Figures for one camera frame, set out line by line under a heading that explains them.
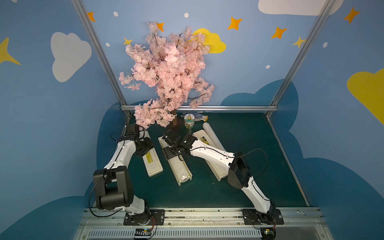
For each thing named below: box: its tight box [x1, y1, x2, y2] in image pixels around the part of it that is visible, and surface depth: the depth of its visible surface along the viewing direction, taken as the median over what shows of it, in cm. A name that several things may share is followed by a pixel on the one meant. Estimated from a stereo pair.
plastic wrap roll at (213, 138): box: [202, 122, 226, 152], surface depth 106 cm
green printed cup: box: [184, 113, 195, 129], surface depth 110 cm
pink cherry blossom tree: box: [118, 22, 215, 130], surface depth 77 cm
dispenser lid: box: [142, 147, 163, 177], surface depth 92 cm
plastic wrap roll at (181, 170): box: [172, 154, 193, 186], surface depth 86 cm
